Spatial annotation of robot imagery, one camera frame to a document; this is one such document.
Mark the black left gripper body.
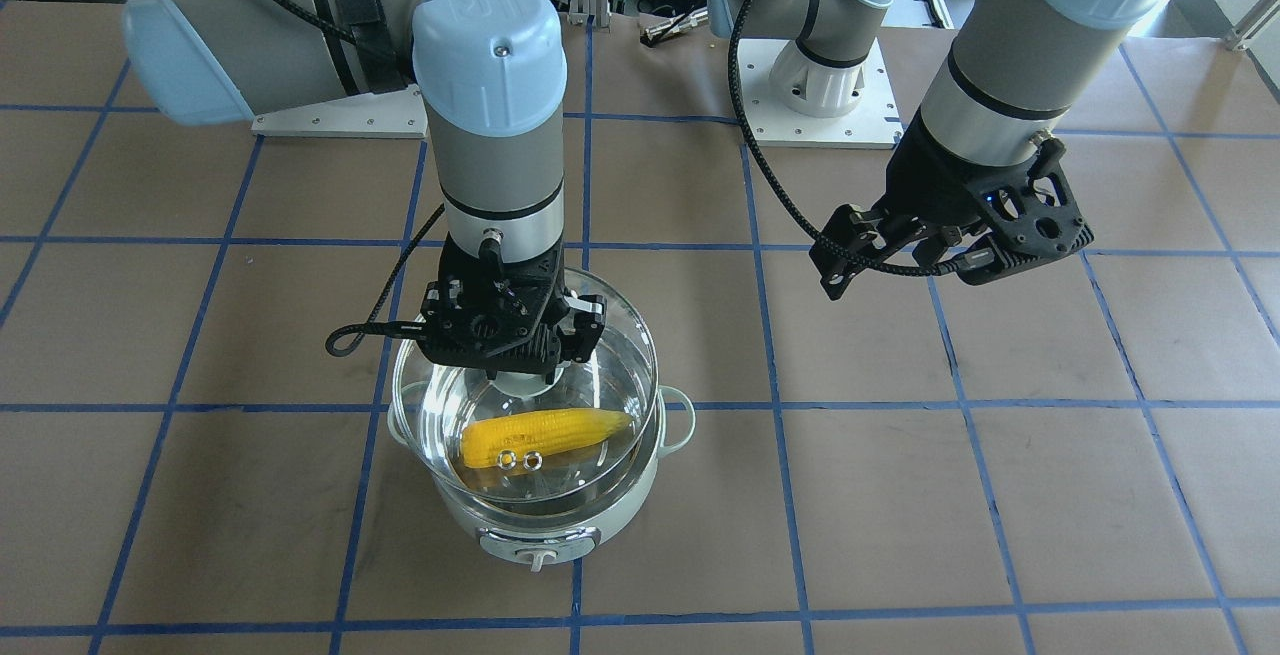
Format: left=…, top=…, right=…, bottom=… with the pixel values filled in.
left=876, top=118, right=1094, bottom=287

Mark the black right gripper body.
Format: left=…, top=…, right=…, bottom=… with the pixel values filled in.
left=419, top=239, right=564, bottom=374

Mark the yellow corn cob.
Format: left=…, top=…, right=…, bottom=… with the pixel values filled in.
left=460, top=408, right=632, bottom=472

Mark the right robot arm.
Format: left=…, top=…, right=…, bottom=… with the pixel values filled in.
left=123, top=0, right=605, bottom=397

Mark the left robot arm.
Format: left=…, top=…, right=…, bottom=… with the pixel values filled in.
left=707, top=0, right=1160, bottom=299

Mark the white toy cooking pot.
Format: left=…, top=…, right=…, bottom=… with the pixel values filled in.
left=388, top=368, right=696, bottom=572

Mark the silver metal connector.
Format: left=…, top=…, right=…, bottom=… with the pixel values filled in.
left=640, top=6, right=709, bottom=46

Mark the black braided cable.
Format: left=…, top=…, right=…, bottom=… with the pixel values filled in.
left=727, top=0, right=1001, bottom=279
left=212, top=0, right=503, bottom=357

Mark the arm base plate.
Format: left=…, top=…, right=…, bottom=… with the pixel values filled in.
left=250, top=86, right=428, bottom=139
left=739, top=38, right=902, bottom=148

